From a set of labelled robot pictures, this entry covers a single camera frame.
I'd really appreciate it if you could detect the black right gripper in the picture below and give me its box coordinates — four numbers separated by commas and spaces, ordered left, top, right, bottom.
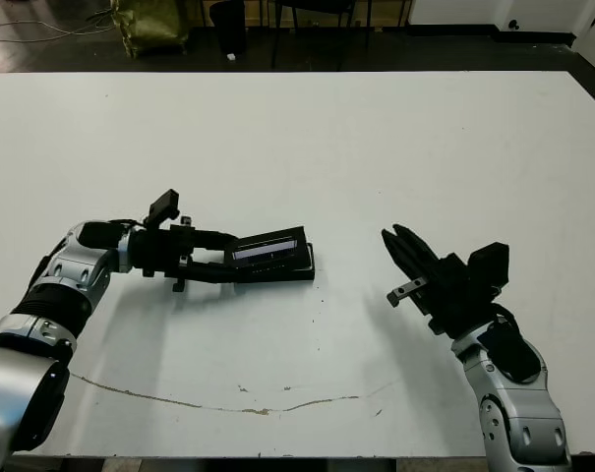
380, 224, 498, 340

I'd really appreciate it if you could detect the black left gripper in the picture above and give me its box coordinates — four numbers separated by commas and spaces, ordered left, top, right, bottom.
129, 215, 239, 291

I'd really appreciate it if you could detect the black glossy box lid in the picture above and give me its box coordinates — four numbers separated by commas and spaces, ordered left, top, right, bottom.
225, 225, 311, 270

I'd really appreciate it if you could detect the black box white foam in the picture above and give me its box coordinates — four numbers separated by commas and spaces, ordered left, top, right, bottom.
233, 242, 318, 284

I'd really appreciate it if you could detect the black upright case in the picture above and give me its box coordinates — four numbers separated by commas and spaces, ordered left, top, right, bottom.
212, 0, 247, 56

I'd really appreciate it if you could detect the yellow-green bag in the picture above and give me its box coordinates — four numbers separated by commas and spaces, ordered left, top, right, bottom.
110, 0, 190, 59

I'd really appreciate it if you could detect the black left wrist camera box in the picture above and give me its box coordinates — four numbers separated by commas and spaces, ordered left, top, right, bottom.
148, 188, 181, 232

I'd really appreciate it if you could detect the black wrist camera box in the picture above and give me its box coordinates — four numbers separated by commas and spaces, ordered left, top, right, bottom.
148, 188, 181, 232
466, 241, 512, 296

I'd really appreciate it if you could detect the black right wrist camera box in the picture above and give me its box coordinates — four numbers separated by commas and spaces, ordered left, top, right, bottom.
466, 241, 512, 296

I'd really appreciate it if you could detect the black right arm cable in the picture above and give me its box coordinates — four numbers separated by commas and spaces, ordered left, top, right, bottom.
488, 302, 520, 328

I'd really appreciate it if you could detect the white floor cable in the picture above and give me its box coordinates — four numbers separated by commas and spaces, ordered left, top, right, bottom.
0, 9, 115, 44

